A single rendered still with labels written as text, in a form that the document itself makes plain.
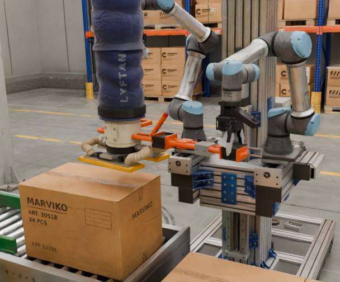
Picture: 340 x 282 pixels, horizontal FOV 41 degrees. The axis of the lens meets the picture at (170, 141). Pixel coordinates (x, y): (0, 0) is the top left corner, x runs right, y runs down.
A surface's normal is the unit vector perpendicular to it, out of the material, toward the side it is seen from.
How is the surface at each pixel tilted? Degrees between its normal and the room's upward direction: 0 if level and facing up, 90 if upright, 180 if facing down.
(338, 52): 90
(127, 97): 80
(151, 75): 92
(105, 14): 73
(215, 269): 0
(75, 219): 90
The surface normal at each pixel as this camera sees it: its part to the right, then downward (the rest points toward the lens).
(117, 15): 0.18, -0.02
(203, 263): -0.03, -0.97
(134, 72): 0.67, -0.18
